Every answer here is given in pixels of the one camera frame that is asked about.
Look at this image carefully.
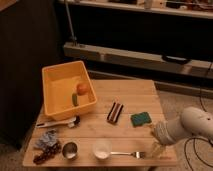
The green pepper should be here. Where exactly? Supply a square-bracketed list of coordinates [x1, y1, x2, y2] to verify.
[72, 93, 79, 106]

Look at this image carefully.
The small metal cup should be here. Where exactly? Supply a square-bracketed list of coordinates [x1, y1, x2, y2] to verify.
[62, 142, 78, 159]

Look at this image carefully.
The white bowl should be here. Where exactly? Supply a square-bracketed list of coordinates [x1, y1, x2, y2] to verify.
[92, 139, 112, 160]

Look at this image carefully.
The green scrub sponge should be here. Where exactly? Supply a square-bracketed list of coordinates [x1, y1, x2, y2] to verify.
[130, 112, 152, 127]

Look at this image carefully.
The wooden table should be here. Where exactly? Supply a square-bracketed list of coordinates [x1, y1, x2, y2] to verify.
[22, 79, 178, 168]

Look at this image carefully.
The blue grey cloth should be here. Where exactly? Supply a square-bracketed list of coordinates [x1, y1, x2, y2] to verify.
[34, 129, 57, 150]

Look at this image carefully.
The grey shelf rail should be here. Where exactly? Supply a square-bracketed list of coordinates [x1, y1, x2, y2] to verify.
[63, 42, 210, 77]

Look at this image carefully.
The grey ribbed gripper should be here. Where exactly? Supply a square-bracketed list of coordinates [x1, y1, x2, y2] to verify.
[151, 121, 174, 158]

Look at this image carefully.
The dark grape bunch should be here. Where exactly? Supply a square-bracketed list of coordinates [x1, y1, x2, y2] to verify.
[33, 142, 61, 165]

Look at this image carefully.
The metal pole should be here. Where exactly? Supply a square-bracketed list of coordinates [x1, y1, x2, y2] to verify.
[64, 0, 77, 46]

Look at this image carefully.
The silver fork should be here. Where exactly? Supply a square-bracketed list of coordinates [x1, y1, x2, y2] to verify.
[110, 152, 146, 159]

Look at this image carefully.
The yellow plastic tray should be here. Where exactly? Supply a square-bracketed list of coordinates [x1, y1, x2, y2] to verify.
[42, 61, 97, 120]

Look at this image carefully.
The orange fruit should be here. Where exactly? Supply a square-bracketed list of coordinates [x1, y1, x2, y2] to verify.
[77, 83, 89, 95]

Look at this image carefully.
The black cable on floor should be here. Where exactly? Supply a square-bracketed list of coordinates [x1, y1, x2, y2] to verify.
[183, 63, 213, 171]

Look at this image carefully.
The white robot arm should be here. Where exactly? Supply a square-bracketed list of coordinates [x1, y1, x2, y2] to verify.
[148, 107, 213, 158]

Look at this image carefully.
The brown striped sponge block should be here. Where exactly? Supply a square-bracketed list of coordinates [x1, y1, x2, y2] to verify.
[107, 102, 123, 124]

